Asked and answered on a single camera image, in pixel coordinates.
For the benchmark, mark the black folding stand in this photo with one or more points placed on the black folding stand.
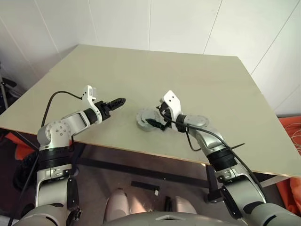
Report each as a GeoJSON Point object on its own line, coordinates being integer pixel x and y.
{"type": "Point", "coordinates": [7, 87]}

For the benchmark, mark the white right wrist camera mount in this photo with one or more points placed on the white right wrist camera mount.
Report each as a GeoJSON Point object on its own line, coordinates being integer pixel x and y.
{"type": "Point", "coordinates": [172, 101]}

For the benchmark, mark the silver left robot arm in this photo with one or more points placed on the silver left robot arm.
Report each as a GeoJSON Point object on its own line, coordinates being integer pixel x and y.
{"type": "Point", "coordinates": [56, 131]}

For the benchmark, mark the silver robot torso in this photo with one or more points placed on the silver robot torso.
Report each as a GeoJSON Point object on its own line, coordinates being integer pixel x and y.
{"type": "Point", "coordinates": [164, 220]}

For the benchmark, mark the black table crossbar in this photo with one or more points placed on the black table crossbar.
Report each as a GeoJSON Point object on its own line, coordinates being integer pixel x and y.
{"type": "Point", "coordinates": [141, 173]}

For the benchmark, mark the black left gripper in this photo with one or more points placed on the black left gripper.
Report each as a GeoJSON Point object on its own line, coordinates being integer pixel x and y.
{"type": "Point", "coordinates": [103, 110]}

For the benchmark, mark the black zip tie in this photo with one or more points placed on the black zip tie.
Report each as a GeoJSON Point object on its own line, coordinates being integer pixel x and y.
{"type": "Point", "coordinates": [237, 146]}

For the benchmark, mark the black table leg with clamp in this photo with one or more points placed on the black table leg with clamp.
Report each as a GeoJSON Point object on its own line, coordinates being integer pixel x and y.
{"type": "Point", "coordinates": [212, 186]}

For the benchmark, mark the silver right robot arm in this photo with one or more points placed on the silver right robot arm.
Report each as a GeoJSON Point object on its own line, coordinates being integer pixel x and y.
{"type": "Point", "coordinates": [237, 186]}

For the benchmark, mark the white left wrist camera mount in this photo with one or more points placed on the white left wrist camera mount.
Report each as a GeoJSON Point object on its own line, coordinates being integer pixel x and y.
{"type": "Point", "coordinates": [87, 94]}

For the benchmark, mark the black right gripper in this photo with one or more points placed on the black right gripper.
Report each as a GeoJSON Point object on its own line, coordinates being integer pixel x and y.
{"type": "Point", "coordinates": [168, 120]}

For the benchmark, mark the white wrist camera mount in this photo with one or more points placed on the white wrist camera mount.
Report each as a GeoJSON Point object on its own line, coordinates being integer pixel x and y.
{"type": "Point", "coordinates": [172, 101]}
{"type": "Point", "coordinates": [87, 94]}

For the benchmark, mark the black tape strip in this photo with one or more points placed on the black tape strip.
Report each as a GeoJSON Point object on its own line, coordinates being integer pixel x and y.
{"type": "Point", "coordinates": [144, 185]}

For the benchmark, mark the black bag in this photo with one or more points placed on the black bag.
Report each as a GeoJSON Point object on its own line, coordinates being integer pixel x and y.
{"type": "Point", "coordinates": [23, 171]}

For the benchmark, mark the pale pink rounded shell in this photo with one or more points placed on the pale pink rounded shell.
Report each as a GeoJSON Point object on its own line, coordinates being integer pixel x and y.
{"type": "Point", "coordinates": [117, 202]}
{"type": "Point", "coordinates": [184, 204]}

